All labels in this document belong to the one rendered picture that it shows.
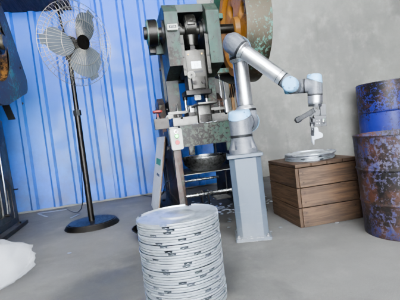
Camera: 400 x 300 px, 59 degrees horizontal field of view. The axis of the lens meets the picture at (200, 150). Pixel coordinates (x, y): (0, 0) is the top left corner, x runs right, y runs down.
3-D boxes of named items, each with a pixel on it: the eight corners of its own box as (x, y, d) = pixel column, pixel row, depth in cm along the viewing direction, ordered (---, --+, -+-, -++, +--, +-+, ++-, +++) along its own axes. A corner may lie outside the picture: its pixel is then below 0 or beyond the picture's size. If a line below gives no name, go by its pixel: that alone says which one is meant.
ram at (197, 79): (210, 87, 247) (205, 45, 246) (189, 89, 244) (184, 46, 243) (205, 90, 264) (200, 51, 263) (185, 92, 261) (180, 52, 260)
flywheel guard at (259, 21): (280, 71, 228) (266, -59, 224) (238, 74, 222) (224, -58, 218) (232, 92, 329) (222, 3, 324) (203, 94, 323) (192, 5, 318)
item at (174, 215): (224, 203, 135) (224, 201, 135) (207, 225, 107) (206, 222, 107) (154, 208, 143) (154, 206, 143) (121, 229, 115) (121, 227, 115)
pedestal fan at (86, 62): (133, 227, 238) (102, -12, 229) (31, 244, 224) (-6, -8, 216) (130, 197, 359) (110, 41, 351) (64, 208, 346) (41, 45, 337)
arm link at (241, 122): (227, 136, 183) (224, 110, 182) (234, 134, 195) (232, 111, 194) (249, 134, 178) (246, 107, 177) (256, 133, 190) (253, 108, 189)
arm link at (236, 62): (234, 134, 194) (222, 35, 191) (241, 133, 207) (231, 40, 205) (255, 132, 189) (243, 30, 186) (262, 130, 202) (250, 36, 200)
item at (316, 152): (346, 149, 205) (346, 148, 204) (315, 156, 188) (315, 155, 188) (306, 150, 228) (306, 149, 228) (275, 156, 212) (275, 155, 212)
